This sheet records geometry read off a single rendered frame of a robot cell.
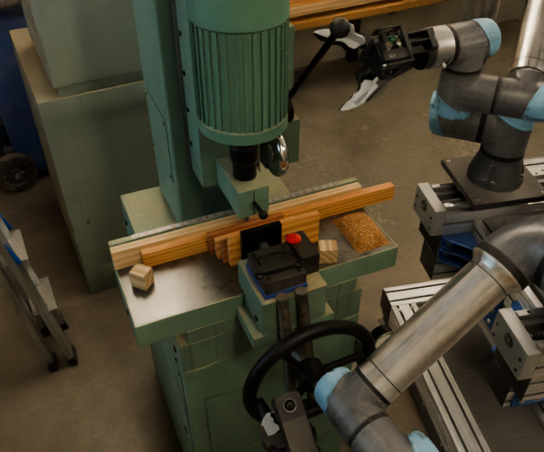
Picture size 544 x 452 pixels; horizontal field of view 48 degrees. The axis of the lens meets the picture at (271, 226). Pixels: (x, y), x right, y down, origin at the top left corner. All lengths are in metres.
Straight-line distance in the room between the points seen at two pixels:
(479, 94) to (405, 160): 2.07
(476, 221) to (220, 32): 1.01
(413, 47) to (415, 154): 2.23
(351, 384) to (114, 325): 1.61
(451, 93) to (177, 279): 0.67
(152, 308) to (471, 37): 0.80
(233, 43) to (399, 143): 2.48
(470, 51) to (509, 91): 0.11
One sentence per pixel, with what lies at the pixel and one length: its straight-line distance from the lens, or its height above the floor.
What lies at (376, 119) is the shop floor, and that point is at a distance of 3.65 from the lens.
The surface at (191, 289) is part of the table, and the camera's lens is 1.27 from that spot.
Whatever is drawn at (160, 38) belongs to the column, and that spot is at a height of 1.32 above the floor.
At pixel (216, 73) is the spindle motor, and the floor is 1.34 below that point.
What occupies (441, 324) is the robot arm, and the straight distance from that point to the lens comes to 0.95.
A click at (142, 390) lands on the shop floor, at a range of 2.25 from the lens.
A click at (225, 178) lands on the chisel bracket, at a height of 1.06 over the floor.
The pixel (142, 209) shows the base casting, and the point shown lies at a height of 0.80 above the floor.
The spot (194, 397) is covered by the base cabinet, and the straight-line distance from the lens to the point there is 1.46.
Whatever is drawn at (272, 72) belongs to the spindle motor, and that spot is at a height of 1.33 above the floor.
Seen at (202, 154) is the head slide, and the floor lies 1.09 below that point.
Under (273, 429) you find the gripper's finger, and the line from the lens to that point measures 1.10.
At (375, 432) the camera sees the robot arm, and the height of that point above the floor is 1.02.
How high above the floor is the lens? 1.81
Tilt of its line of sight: 40 degrees down
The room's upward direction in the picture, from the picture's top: straight up
